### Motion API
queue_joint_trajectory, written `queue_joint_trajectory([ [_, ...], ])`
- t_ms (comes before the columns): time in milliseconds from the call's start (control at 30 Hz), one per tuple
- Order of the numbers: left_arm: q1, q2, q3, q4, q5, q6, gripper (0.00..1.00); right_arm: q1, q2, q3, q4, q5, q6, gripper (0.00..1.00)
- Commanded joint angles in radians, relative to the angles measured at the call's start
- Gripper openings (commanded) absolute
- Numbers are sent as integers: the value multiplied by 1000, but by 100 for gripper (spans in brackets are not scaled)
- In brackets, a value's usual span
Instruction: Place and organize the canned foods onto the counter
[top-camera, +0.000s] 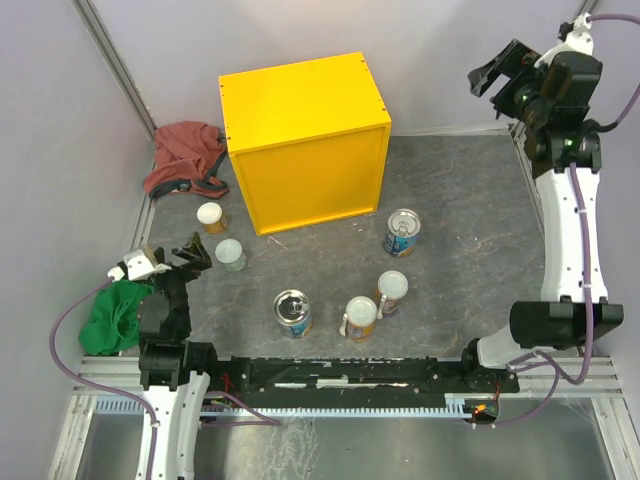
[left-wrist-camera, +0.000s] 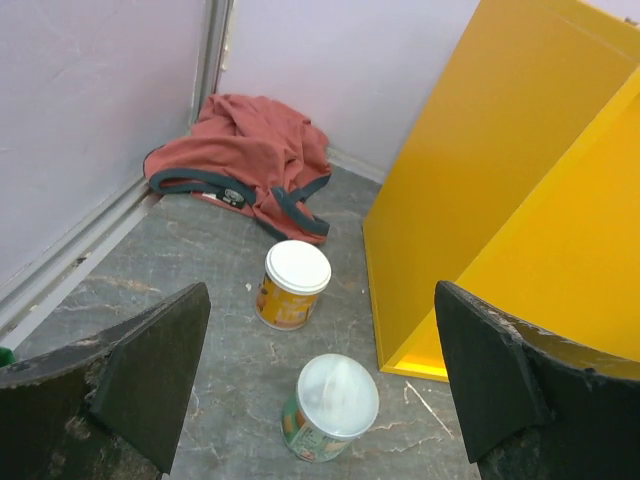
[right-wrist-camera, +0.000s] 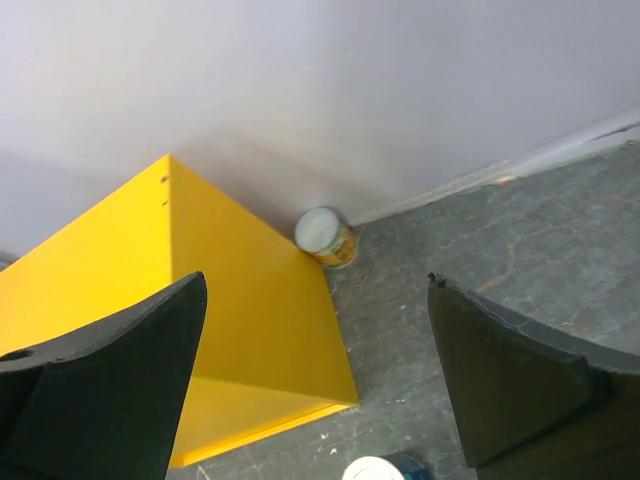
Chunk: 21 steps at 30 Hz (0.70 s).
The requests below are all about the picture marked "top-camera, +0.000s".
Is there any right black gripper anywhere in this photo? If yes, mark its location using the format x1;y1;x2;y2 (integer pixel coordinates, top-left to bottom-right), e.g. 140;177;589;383
465;40;549;129

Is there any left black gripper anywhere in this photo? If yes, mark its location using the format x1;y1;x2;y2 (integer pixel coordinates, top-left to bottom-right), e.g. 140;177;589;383
146;231;211;334

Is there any orange snack can with spoon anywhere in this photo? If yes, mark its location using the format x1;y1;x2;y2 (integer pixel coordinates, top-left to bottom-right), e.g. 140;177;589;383
339;296;378;341

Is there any blue soup can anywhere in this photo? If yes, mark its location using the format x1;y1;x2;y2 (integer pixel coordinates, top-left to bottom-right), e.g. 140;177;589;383
383;208;421;258
274;289;313;339

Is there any tall snack can with spoon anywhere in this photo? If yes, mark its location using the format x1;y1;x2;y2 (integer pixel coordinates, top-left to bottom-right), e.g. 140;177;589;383
376;270;409;319

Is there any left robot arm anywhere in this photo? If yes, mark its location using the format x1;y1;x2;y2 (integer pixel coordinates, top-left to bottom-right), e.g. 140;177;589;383
118;232;221;479

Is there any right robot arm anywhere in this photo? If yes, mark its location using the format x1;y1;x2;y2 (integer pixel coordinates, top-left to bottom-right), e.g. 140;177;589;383
458;40;624;391

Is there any yellow wooden box counter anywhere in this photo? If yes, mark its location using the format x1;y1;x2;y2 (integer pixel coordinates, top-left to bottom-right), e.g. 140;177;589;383
219;52;392;235

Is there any small orange jar white lid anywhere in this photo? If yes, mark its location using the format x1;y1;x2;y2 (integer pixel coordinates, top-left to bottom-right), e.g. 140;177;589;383
196;202;227;235

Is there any red crumpled cloth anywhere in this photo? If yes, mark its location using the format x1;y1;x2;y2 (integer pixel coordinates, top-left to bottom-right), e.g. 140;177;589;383
143;121;229;200

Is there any green crumpled cloth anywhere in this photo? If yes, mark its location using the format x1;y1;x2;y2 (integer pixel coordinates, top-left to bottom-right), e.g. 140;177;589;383
78;280;154;356

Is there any blue soup can front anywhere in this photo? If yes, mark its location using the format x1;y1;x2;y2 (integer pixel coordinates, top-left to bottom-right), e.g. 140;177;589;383
274;289;313;339

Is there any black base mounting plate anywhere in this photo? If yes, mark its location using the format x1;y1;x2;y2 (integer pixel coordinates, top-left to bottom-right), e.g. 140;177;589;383
209;352;520;410

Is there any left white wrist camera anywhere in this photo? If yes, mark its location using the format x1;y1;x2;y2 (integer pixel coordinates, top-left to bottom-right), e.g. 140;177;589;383
107;245;172;281

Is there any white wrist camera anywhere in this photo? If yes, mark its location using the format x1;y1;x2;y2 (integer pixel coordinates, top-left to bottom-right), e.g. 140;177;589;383
107;245;172;281
534;13;594;68

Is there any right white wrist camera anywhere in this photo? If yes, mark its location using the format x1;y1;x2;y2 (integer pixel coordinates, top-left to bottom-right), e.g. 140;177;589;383
534;13;594;68

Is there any right aluminium corner post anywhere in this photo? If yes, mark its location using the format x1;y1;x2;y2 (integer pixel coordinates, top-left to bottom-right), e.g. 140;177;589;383
571;0;601;23

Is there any aluminium corner post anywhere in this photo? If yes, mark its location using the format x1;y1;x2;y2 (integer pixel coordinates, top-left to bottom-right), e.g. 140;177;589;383
71;0;156;139
571;0;601;23

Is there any aluminium front frame rail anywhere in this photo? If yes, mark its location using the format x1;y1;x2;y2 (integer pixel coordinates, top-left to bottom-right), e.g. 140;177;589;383
50;344;639;479

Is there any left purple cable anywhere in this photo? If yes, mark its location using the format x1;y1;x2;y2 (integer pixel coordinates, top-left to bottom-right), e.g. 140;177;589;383
49;278;161;480

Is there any left aluminium corner post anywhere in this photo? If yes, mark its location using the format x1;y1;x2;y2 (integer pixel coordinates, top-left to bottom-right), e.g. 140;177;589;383
71;0;156;139

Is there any light blue cable duct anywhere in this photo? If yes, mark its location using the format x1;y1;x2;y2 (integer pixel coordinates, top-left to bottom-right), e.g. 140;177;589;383
94;393;474;419

